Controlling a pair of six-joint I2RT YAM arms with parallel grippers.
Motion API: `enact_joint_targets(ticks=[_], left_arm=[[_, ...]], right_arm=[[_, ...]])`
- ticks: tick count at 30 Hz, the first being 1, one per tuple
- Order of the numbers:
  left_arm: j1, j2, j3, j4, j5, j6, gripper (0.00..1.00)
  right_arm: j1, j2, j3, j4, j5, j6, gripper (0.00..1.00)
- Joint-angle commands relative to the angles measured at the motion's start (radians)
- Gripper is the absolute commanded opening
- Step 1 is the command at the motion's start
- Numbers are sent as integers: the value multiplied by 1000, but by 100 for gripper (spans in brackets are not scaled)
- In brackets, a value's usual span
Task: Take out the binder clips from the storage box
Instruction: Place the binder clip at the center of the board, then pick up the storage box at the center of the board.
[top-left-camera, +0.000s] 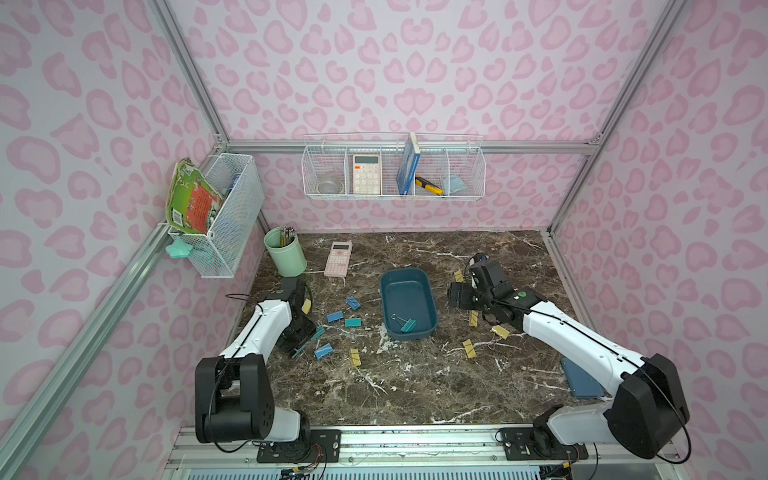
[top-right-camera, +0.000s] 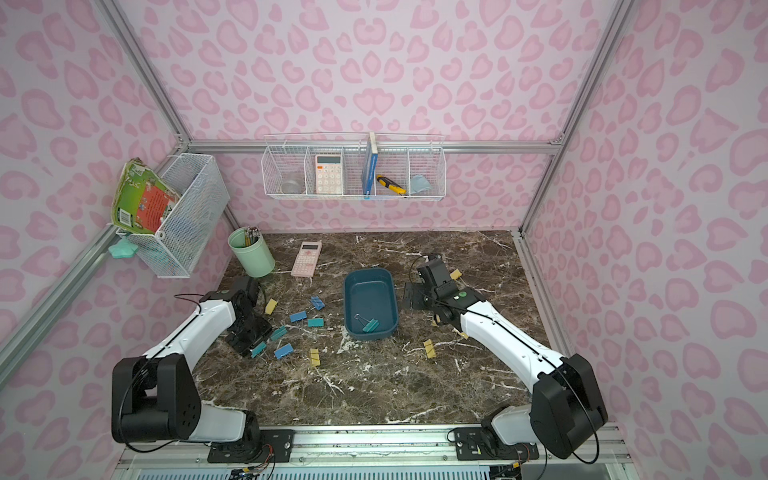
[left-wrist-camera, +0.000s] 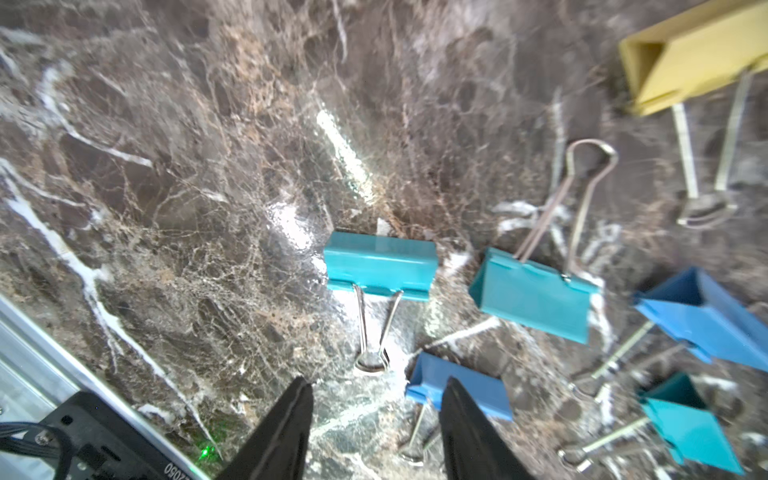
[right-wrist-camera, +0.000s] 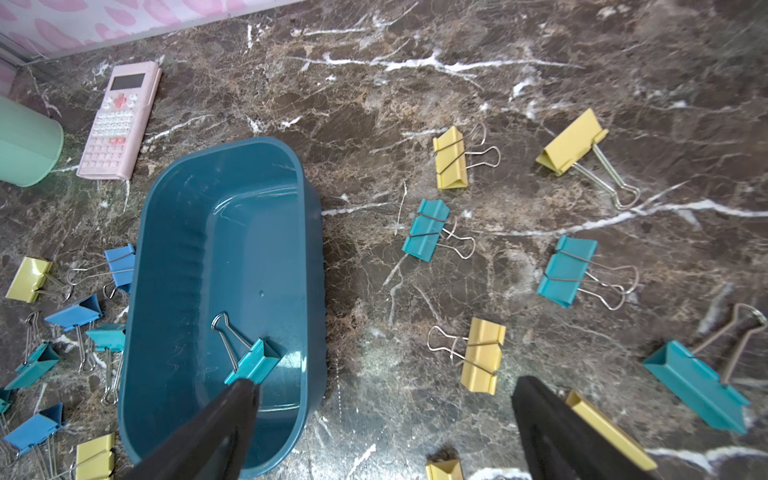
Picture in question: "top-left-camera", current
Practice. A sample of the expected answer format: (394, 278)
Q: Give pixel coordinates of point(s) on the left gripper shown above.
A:
(300, 335)

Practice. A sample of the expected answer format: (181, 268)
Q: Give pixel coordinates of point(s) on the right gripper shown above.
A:
(466, 293)

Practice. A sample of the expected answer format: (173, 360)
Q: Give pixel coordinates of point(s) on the blue binder clip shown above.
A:
(353, 303)
(323, 351)
(336, 316)

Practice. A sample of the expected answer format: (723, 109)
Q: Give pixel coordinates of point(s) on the yellow binder clip mid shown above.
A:
(473, 318)

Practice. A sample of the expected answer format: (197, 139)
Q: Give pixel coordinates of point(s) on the yellow binder clip table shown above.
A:
(354, 358)
(469, 349)

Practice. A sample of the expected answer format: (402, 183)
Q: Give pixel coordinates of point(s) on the teal plastic storage box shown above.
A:
(408, 294)

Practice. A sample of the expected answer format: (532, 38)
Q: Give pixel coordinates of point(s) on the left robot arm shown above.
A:
(234, 400)

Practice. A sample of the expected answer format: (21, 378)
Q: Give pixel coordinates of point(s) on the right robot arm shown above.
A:
(646, 406)

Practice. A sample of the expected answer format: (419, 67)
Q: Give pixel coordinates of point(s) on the pink calculator on table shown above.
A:
(338, 260)

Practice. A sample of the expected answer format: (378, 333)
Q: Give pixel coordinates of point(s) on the mint green pen cup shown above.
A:
(284, 248)

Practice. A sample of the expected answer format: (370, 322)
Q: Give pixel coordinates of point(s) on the light blue cloth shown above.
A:
(455, 185)

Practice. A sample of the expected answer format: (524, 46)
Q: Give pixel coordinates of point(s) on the white mesh side basket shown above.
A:
(218, 253)

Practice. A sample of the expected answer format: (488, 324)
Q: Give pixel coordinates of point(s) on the yellow black utility knife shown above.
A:
(428, 186)

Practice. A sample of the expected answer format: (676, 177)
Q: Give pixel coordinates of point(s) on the blue notebook on table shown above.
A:
(581, 384)

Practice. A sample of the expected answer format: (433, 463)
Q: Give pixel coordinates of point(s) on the clear tape roll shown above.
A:
(330, 184)

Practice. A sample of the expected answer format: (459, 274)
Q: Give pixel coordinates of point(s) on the mint star hook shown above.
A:
(179, 249)

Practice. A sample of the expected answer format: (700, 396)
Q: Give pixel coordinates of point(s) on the blue book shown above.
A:
(406, 172)

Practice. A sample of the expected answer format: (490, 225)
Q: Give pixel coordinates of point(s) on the green red booklet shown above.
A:
(192, 204)

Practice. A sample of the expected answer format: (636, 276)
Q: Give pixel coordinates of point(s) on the white orange calculator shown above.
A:
(366, 174)

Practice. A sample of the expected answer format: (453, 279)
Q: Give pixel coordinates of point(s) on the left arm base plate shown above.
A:
(312, 444)

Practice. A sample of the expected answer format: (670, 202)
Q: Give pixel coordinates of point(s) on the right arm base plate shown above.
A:
(530, 443)

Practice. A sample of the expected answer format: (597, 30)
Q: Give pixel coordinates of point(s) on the white wire wall basket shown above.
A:
(441, 155)

